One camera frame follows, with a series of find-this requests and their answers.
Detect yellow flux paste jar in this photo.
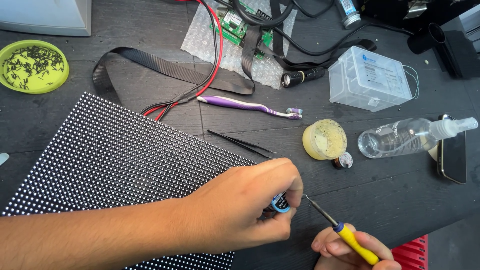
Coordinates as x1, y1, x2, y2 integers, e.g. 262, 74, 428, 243
302, 119, 348, 161

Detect purple white toothbrush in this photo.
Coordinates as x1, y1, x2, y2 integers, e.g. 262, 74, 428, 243
197, 95, 304, 121

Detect person's right hand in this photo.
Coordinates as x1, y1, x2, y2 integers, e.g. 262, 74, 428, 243
311, 223, 402, 270

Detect green circuit board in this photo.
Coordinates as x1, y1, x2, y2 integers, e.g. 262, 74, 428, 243
209, 0, 274, 61

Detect grey device housing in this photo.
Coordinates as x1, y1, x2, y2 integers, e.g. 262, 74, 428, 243
0, 0, 92, 37

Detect clear plastic storage box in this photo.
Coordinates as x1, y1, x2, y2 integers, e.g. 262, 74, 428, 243
328, 45, 419, 113

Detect black LED matrix panel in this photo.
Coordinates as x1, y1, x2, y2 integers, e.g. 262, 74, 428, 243
0, 91, 259, 270

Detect black equipment with lens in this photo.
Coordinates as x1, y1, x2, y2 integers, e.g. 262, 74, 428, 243
356, 0, 480, 79

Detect black round power cable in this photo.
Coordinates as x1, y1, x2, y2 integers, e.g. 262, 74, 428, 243
215, 0, 415, 57

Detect green lid of black pins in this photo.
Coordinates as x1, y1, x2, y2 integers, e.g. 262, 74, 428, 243
0, 40, 70, 95

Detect black smartphone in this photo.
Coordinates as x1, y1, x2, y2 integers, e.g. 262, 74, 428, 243
437, 114, 468, 185

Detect red and black power wires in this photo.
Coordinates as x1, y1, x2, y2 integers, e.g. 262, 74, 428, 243
139, 0, 224, 121

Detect clear spray bottle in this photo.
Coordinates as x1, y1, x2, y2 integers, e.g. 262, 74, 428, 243
357, 117, 479, 159

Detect red plastic crate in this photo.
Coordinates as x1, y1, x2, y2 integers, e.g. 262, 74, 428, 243
390, 235, 429, 270

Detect bubble wrap sheet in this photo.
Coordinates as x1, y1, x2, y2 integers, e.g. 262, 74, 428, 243
180, 0, 298, 90

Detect blue solder wire spool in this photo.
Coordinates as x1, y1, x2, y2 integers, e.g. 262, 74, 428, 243
262, 191, 291, 218

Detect yellow handled soldering iron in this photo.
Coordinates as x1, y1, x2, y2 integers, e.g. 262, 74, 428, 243
302, 194, 380, 266

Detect silver capped tube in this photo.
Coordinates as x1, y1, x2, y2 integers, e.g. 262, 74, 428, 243
335, 0, 362, 30

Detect black tweezers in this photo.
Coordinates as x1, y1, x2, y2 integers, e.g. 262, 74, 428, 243
207, 129, 279, 160

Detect person's left hand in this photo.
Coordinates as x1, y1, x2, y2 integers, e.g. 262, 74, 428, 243
184, 157, 304, 255

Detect black flashlight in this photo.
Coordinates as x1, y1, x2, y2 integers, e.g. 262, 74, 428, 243
281, 67, 326, 89

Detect black flat ribbon cable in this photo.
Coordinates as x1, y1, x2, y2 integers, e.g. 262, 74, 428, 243
92, 0, 377, 106

